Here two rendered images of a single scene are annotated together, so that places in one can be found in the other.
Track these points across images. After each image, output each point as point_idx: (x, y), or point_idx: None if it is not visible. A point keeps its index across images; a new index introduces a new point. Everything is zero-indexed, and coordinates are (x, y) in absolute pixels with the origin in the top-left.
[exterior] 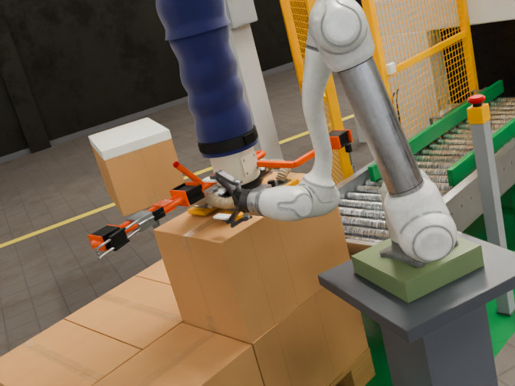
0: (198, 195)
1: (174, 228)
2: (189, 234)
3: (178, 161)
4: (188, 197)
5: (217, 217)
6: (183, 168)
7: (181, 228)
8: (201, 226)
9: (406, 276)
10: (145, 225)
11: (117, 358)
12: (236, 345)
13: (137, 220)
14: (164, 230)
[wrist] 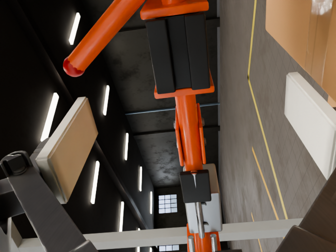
0: (187, 47)
1: (283, 23)
2: (315, 71)
3: (64, 61)
4: (182, 87)
5: (295, 131)
6: (88, 50)
7: (291, 23)
8: (320, 1)
9: None
10: (211, 219)
11: None
12: None
13: (190, 240)
14: (276, 37)
